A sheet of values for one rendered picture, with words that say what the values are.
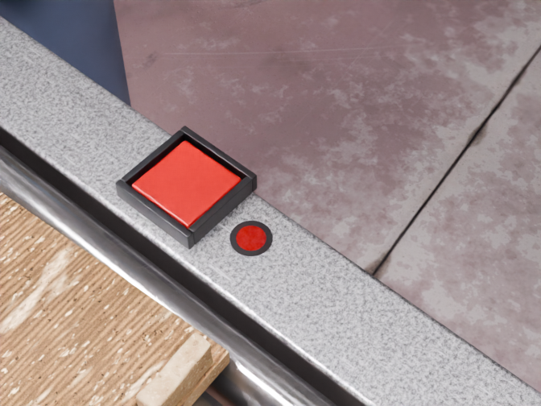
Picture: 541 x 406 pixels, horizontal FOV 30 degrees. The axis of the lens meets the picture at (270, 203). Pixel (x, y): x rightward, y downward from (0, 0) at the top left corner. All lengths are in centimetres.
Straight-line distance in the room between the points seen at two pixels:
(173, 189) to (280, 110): 130
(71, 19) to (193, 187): 56
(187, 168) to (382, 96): 134
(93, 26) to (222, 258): 63
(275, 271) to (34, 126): 24
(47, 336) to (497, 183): 139
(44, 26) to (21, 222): 56
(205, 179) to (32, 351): 18
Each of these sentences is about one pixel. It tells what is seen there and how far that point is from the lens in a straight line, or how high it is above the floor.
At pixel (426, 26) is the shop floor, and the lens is 224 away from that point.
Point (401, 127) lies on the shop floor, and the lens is 203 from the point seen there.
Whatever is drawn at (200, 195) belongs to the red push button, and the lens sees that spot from 75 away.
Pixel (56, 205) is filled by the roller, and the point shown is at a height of 92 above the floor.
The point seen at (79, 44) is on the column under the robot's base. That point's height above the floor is 62.
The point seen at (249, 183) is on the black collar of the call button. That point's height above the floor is 93.
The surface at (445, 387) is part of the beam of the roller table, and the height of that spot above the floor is 92.
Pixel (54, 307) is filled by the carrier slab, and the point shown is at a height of 94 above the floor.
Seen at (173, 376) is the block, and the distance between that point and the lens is 64.
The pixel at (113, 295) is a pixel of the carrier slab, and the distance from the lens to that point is 70.
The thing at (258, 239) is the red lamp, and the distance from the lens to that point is 75.
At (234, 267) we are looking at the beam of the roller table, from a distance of 73.
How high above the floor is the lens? 153
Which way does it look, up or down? 54 degrees down
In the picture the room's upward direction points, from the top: straight up
